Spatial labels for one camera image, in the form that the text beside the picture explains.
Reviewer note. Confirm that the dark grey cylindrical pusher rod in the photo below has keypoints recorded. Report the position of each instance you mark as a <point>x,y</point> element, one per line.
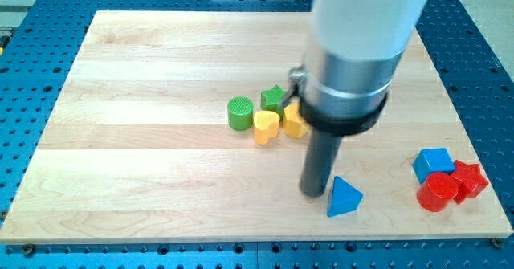
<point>319,161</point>

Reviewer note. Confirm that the blue triangle block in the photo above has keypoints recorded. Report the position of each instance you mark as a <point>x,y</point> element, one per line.
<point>344,198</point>

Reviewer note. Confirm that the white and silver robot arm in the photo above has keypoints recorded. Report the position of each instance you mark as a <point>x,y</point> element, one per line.
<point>352,52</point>

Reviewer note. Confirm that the yellow hexagon block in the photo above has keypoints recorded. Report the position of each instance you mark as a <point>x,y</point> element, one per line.
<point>293,123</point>

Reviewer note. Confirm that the yellow heart block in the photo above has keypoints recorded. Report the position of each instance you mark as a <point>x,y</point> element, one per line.
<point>266,126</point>

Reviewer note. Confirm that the green star block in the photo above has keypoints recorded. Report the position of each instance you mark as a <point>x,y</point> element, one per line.
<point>270,100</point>

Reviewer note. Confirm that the green cylinder block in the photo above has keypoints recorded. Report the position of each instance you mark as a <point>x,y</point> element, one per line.
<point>240,113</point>

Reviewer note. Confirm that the blue cube block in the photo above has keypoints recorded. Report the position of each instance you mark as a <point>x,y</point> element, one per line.
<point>430,161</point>

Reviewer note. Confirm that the red cylinder block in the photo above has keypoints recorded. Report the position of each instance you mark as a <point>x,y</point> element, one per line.
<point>436,192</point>

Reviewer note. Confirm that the red star block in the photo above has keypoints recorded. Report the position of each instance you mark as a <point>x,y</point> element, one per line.
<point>470,180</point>

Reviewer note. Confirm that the light wooden board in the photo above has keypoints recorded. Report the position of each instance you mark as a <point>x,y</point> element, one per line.
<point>138,148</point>

